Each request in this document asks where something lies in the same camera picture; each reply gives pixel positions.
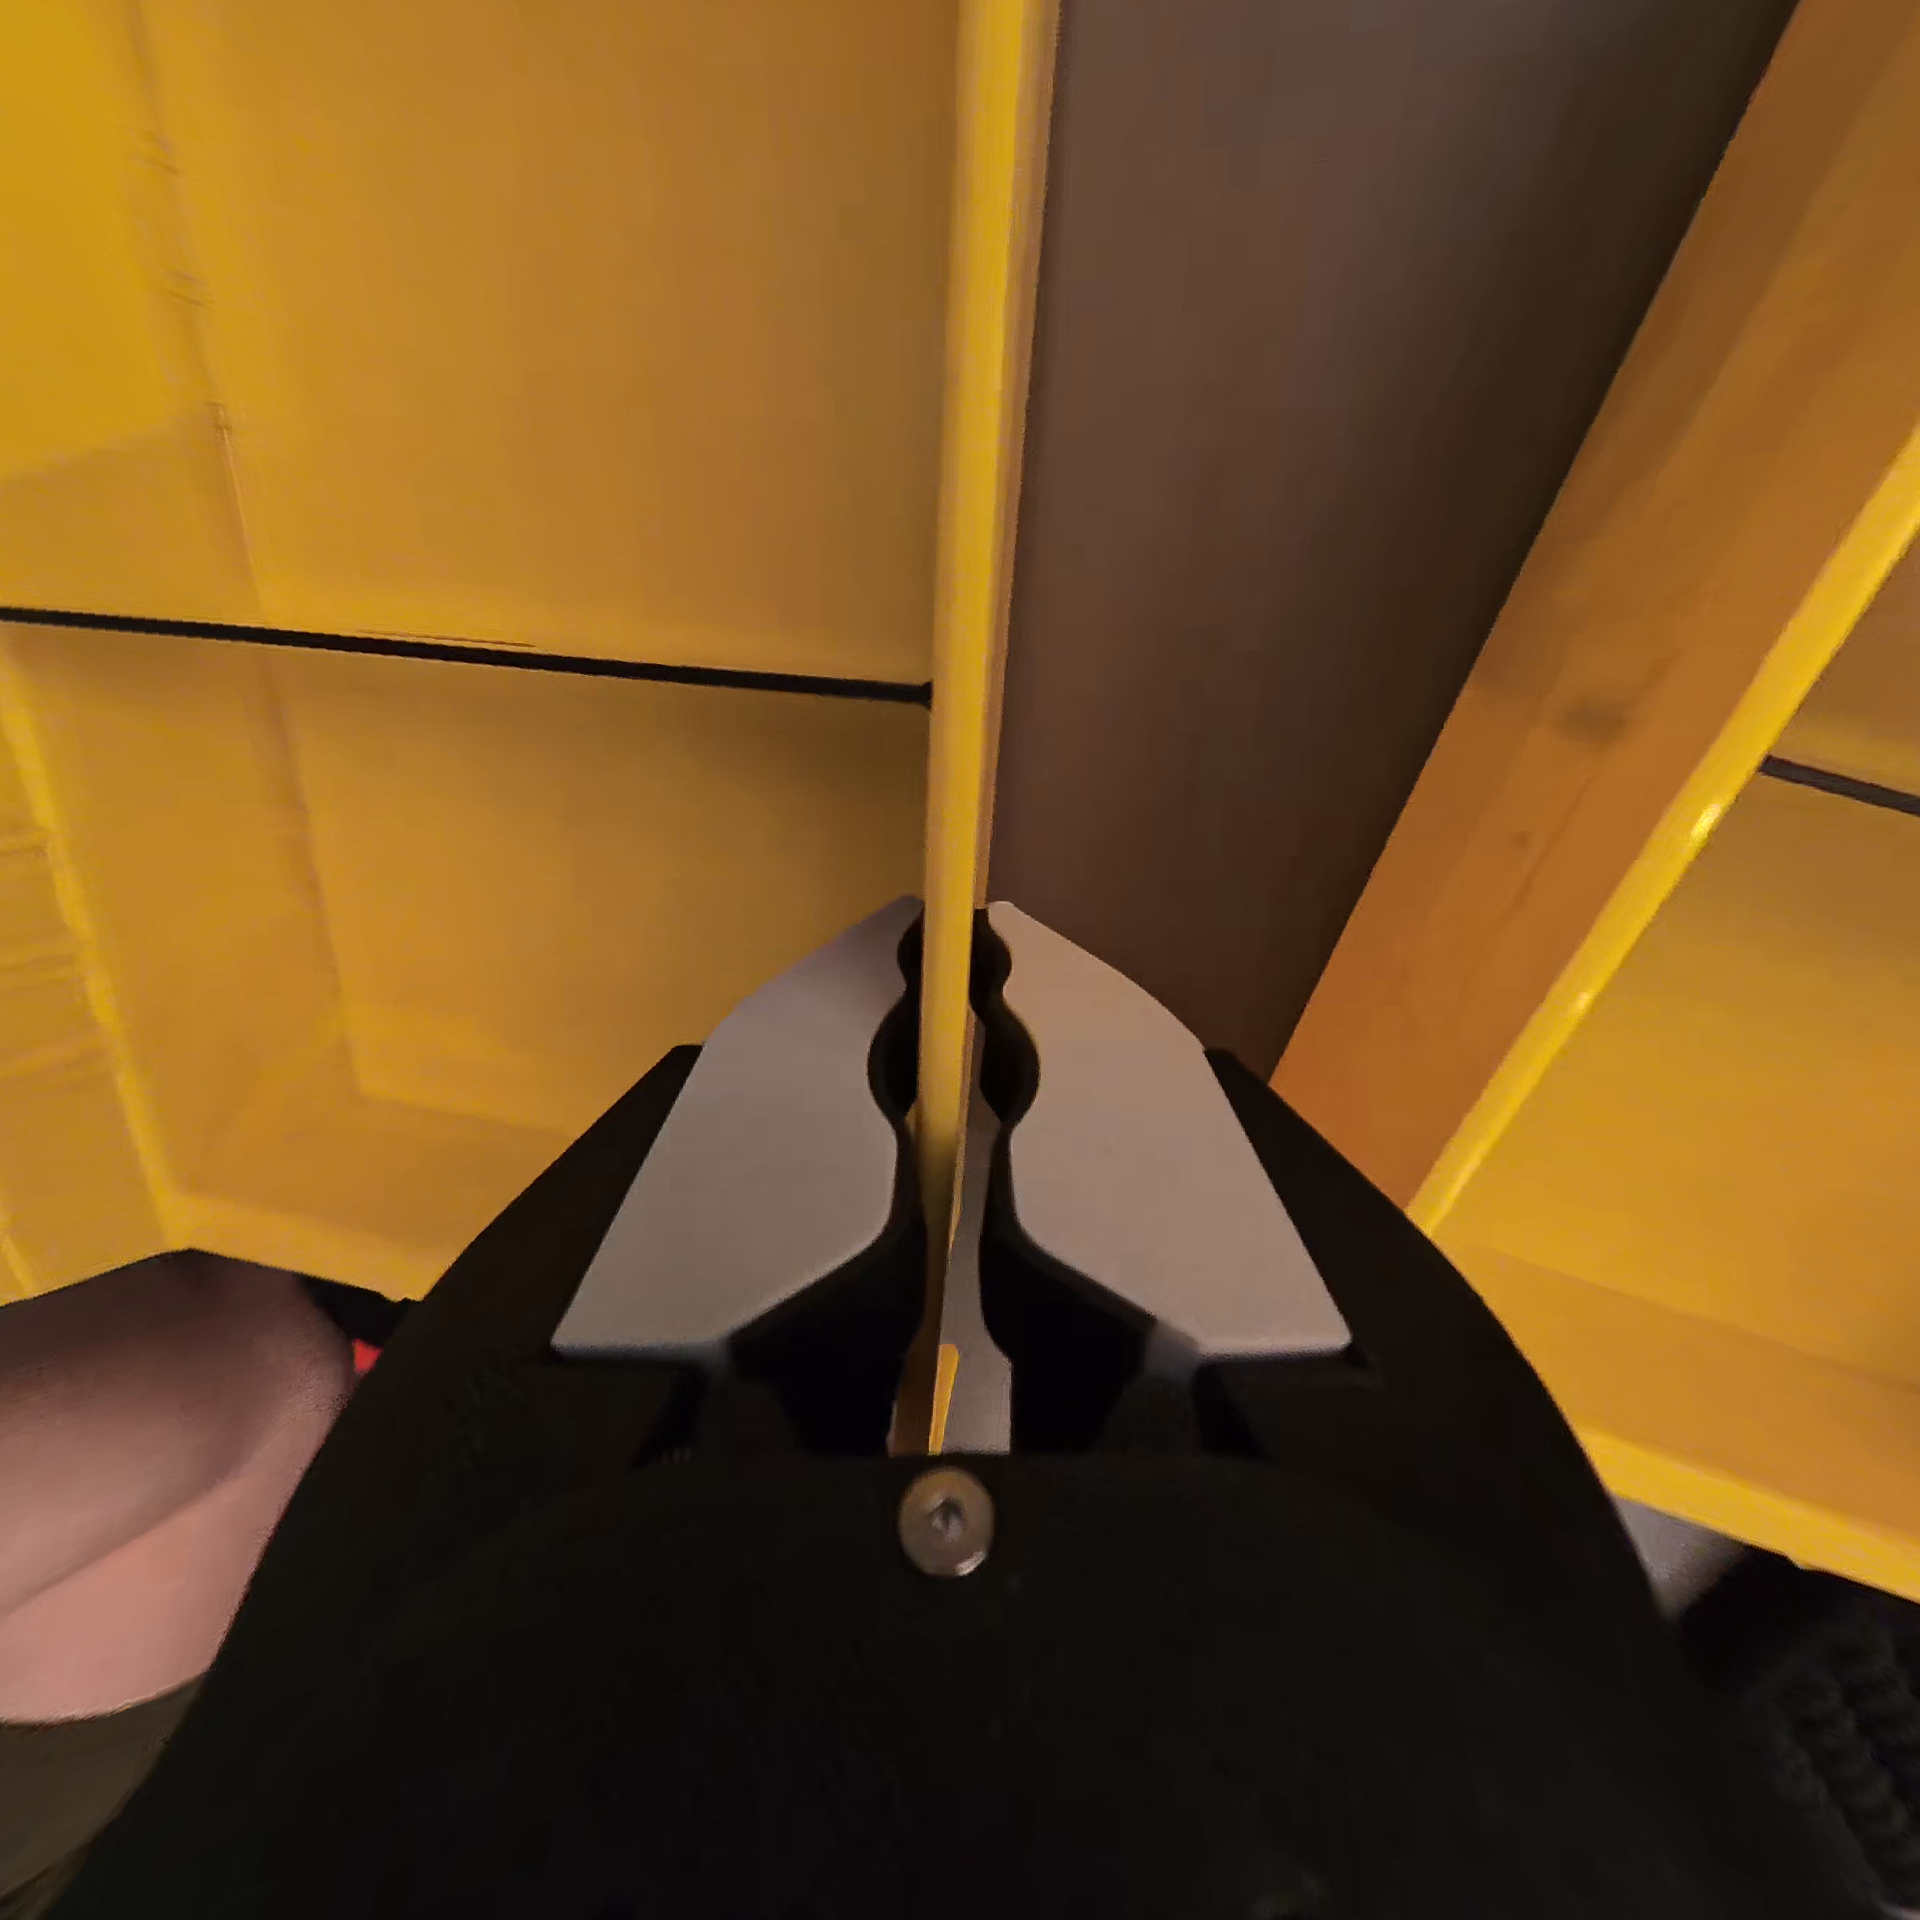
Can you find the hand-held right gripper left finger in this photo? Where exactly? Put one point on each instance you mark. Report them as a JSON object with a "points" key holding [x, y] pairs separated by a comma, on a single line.
{"points": [[749, 1184]]}

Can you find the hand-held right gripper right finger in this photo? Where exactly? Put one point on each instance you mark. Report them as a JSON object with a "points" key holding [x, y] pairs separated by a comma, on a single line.
{"points": [[1155, 1184]]}

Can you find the yellow plastic bin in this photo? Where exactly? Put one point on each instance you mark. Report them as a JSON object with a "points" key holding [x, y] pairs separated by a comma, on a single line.
{"points": [[1650, 598], [450, 374]]}

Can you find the person's left forearm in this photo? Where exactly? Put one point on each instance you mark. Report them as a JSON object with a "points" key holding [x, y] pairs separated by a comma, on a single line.
{"points": [[136, 1470]]}

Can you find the black bin divider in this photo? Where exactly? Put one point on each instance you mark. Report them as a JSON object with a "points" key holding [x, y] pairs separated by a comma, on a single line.
{"points": [[1845, 787], [749, 677]]}

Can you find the black textured pad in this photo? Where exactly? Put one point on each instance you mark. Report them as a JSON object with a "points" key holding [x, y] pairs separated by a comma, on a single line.
{"points": [[1829, 1723]]}

